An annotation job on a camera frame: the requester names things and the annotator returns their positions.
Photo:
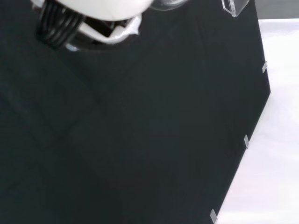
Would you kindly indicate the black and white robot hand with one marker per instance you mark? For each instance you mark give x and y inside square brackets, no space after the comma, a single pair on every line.
[105,8]

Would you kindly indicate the clear plastic funnel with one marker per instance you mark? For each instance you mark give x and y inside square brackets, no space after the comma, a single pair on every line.
[168,5]

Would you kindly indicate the clear acrylic funnel stand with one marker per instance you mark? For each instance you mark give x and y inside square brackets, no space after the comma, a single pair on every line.
[233,7]

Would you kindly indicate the black bench cloth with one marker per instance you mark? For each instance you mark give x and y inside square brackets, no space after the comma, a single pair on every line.
[140,116]

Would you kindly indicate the clear tape piece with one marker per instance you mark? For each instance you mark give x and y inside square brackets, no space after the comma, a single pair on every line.
[213,215]
[246,142]
[264,67]

